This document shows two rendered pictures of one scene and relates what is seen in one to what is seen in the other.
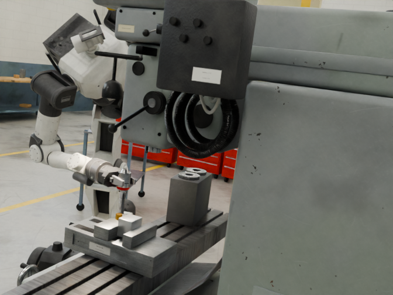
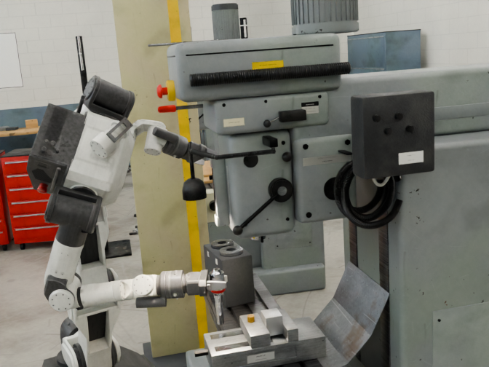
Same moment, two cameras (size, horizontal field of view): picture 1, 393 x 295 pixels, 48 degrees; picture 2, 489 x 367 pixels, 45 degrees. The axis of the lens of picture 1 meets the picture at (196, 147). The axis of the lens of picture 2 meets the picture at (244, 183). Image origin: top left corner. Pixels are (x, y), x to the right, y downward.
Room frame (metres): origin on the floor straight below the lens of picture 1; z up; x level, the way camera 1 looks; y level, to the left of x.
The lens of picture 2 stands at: (0.06, 1.25, 1.85)
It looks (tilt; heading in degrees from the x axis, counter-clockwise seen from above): 12 degrees down; 323
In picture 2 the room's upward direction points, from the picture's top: 4 degrees counter-clockwise
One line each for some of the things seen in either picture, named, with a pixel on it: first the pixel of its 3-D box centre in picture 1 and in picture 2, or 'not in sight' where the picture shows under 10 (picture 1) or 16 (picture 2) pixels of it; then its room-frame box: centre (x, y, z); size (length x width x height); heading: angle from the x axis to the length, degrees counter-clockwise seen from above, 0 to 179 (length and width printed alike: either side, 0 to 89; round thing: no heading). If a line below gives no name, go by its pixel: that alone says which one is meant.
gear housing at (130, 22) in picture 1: (179, 31); (263, 109); (1.44, 0.10, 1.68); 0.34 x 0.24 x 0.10; 65
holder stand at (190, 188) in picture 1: (190, 194); (228, 270); (1.83, 0.00, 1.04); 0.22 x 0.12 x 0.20; 164
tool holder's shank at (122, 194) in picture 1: (121, 203); (219, 306); (1.55, 0.25, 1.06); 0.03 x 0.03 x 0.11
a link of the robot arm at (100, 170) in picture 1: (107, 175); (189, 284); (1.61, 0.32, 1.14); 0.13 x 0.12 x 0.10; 141
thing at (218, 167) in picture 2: not in sight; (220, 191); (1.51, 0.24, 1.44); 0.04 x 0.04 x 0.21; 65
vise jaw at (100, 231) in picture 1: (115, 226); (254, 330); (1.39, 0.24, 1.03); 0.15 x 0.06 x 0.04; 155
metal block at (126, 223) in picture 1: (129, 226); (271, 322); (1.36, 0.18, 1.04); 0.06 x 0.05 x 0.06; 155
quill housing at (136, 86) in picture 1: (161, 95); (255, 179); (1.46, 0.13, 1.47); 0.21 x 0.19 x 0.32; 155
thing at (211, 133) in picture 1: (213, 103); (314, 172); (1.38, -0.04, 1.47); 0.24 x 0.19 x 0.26; 155
